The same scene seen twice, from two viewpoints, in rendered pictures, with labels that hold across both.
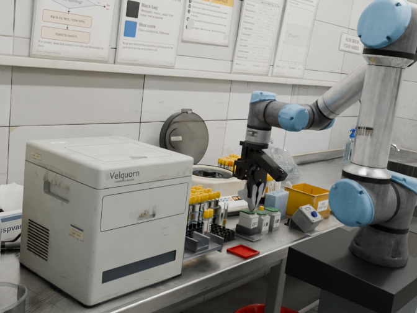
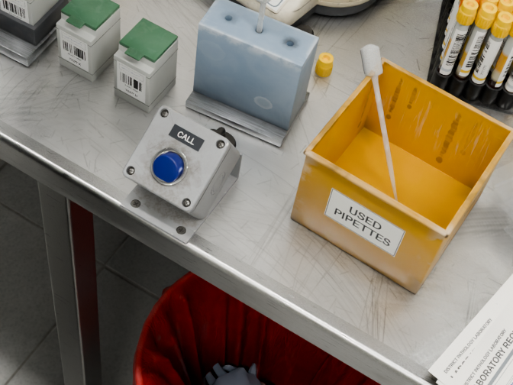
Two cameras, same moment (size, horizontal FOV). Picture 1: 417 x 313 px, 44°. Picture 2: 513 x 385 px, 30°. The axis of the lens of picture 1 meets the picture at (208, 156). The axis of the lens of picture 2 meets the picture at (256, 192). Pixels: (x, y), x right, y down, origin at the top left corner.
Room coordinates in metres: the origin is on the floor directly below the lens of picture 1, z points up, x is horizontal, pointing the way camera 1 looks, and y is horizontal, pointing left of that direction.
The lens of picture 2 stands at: (1.59, -0.84, 1.58)
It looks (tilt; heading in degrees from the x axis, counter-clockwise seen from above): 55 degrees down; 73
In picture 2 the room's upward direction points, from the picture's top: 11 degrees clockwise
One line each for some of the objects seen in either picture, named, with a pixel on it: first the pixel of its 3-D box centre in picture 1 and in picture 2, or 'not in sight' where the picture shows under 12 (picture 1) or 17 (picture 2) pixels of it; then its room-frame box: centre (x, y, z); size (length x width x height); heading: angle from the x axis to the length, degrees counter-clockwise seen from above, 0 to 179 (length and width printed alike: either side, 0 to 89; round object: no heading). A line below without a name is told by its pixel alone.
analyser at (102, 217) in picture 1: (110, 209); not in sight; (1.18, 0.22, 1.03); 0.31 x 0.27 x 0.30; 141
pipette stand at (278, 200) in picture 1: (275, 206); (253, 68); (1.74, -0.25, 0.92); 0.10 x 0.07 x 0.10; 147
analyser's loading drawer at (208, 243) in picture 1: (188, 246); not in sight; (1.27, 0.02, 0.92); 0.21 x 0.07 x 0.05; 141
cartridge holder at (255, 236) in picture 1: (247, 230); (31, 15); (1.54, -0.15, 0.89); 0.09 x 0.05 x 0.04; 53
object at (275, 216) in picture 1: (270, 218); (146, 65); (1.64, -0.23, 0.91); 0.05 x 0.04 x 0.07; 51
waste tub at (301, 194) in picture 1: (306, 202); (399, 176); (1.85, -0.38, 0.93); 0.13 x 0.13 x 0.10; 48
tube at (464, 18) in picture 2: (267, 189); (453, 45); (1.94, -0.24, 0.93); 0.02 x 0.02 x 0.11
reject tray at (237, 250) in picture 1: (243, 251); not in sight; (1.40, -0.13, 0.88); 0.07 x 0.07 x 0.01; 51
